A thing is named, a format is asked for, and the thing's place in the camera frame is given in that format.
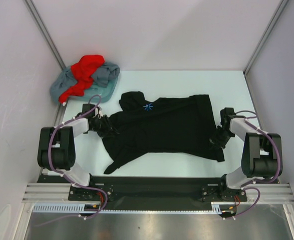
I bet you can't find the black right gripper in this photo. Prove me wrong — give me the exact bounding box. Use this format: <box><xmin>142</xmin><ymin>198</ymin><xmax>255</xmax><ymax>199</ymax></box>
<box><xmin>210</xmin><ymin>125</ymin><xmax>234</xmax><ymax>151</ymax></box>

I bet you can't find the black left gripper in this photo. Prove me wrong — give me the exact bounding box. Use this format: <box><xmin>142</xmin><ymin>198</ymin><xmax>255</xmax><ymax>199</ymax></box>
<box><xmin>91</xmin><ymin>114</ymin><xmax>119</xmax><ymax>139</ymax></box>

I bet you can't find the black t shirt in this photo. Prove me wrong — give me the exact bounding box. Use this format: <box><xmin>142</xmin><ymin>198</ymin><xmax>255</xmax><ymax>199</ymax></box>
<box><xmin>102</xmin><ymin>91</ymin><xmax>225</xmax><ymax>175</ymax></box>

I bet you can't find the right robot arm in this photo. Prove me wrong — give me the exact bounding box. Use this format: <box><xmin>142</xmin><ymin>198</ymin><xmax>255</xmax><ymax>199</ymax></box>
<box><xmin>209</xmin><ymin>107</ymin><xmax>282</xmax><ymax>201</ymax></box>

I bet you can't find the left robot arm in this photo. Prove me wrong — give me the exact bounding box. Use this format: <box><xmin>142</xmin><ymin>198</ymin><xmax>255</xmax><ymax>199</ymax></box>
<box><xmin>37</xmin><ymin>103</ymin><xmax>119</xmax><ymax>200</ymax></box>

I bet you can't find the grey t shirt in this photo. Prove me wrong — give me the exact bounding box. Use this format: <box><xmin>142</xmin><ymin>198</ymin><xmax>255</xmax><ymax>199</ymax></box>
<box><xmin>50</xmin><ymin>61</ymin><xmax>121</xmax><ymax>103</ymax></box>

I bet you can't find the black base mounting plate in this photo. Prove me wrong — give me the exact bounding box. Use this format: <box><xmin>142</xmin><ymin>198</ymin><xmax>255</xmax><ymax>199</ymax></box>
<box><xmin>37</xmin><ymin>174</ymin><xmax>280</xmax><ymax>211</ymax></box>

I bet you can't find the red t shirt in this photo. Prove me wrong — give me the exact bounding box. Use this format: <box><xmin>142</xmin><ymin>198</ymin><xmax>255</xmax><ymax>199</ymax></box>
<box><xmin>58</xmin><ymin>54</ymin><xmax>105</xmax><ymax>104</ymax></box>

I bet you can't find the aluminium frame rail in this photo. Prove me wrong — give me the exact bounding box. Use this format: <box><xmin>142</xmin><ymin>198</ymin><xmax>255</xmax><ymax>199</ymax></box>
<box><xmin>23</xmin><ymin>183</ymin><xmax>294</xmax><ymax>204</ymax></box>

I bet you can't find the grey slotted cable duct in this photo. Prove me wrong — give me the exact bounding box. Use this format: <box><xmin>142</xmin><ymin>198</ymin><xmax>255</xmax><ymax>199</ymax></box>
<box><xmin>33</xmin><ymin>203</ymin><xmax>222</xmax><ymax>215</ymax></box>

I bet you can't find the left aluminium corner post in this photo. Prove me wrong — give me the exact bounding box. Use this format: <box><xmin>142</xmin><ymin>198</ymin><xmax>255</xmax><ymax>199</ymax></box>
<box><xmin>23</xmin><ymin>0</ymin><xmax>66</xmax><ymax>70</ymax></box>

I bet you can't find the aluminium corner post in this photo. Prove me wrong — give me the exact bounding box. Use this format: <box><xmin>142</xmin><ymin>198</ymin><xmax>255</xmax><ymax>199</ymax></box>
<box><xmin>23</xmin><ymin>0</ymin><xmax>66</xmax><ymax>70</ymax></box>
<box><xmin>243</xmin><ymin>0</ymin><xmax>290</xmax><ymax>78</ymax></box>

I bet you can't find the right aluminium corner post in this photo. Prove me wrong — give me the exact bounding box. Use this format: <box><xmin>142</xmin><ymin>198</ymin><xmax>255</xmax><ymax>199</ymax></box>
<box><xmin>243</xmin><ymin>0</ymin><xmax>290</xmax><ymax>78</ymax></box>

